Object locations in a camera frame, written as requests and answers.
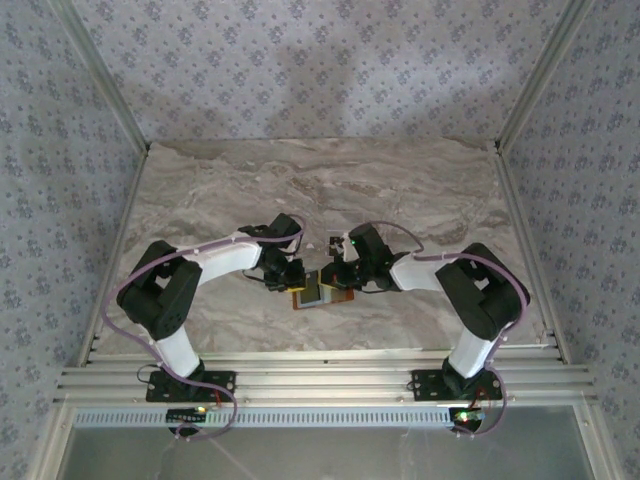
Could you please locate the aluminium frame post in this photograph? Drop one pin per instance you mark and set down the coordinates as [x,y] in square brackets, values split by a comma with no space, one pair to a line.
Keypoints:
[120,102]
[526,100]

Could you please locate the grey metal panel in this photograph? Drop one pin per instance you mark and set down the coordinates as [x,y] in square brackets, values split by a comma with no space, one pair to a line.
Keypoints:
[325,455]

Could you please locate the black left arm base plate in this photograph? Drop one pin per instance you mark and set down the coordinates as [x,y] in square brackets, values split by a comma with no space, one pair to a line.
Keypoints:
[165,392]

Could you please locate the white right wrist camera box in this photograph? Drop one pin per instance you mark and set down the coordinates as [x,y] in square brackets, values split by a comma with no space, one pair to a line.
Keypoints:
[337,245]

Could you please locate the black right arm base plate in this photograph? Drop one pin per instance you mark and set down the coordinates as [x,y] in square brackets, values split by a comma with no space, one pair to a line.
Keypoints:
[430,387]

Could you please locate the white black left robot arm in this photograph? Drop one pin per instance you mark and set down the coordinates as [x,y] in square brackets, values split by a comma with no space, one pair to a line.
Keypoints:
[165,300]

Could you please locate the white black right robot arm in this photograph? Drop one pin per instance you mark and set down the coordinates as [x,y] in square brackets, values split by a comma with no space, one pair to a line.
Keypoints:
[480,300]

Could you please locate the black right circuit board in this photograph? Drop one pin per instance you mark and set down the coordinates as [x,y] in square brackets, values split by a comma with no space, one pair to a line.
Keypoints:
[467,416]

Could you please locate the black circuit board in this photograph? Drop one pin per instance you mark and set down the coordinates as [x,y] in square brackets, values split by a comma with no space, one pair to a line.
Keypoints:
[185,414]
[467,416]

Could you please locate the black left circuit board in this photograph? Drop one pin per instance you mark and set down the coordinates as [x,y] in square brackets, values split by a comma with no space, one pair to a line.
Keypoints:
[185,414]

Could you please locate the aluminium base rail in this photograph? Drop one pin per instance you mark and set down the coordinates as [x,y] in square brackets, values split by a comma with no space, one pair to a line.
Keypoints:
[325,380]

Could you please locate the aluminium side rail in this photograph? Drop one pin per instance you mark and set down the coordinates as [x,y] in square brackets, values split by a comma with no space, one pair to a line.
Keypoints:
[515,200]
[118,240]

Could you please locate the brown leather card holder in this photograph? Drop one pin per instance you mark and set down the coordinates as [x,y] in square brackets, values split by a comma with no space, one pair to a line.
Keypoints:
[340,298]

